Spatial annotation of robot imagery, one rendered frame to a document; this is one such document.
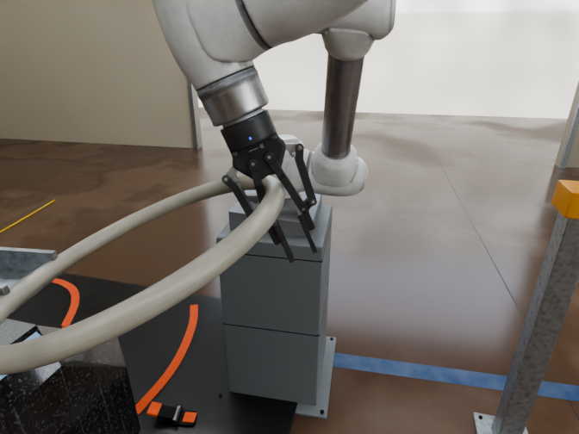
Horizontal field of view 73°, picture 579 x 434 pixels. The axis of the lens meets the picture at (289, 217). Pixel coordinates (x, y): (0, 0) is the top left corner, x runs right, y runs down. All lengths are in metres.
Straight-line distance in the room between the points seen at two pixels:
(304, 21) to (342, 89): 0.67
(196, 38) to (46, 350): 0.38
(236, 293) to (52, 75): 5.81
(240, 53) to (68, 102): 6.44
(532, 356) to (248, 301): 1.03
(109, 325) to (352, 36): 0.86
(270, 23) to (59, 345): 0.41
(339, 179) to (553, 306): 0.80
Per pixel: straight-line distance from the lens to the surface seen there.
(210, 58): 0.54
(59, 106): 7.06
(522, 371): 1.70
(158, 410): 1.90
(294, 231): 1.46
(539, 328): 1.59
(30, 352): 0.48
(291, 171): 1.43
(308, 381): 1.80
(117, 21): 6.29
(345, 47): 1.08
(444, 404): 2.04
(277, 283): 1.51
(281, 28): 0.52
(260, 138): 0.56
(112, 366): 1.34
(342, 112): 1.23
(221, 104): 0.55
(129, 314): 0.43
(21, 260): 0.88
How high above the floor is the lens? 1.47
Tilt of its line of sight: 24 degrees down
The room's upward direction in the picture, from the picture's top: straight up
